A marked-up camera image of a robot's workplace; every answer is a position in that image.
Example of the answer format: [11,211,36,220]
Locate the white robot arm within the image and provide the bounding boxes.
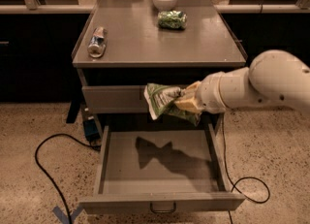
[175,49,310,115]

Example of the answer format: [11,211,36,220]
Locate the grey drawer cabinet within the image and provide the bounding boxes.
[73,0,246,131]

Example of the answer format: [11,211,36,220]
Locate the closed grey top drawer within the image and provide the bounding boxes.
[82,85,149,113]

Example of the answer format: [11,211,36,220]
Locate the long counter ledge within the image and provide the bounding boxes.
[0,5,310,15]

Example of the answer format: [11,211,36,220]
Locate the green jalapeno chip bag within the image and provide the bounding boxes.
[143,83,201,126]

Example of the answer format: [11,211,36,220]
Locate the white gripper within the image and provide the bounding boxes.
[174,72,227,114]

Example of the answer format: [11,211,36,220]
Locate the green soda can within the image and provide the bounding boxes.
[158,11,187,30]

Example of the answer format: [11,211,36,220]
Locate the blue tape cross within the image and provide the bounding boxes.
[52,206,82,224]

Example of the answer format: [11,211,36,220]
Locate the blue power box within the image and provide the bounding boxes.
[82,119,100,142]

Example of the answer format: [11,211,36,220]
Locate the black cable left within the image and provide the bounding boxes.
[34,133,102,224]

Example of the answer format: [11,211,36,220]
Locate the open grey middle drawer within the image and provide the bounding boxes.
[80,124,245,214]

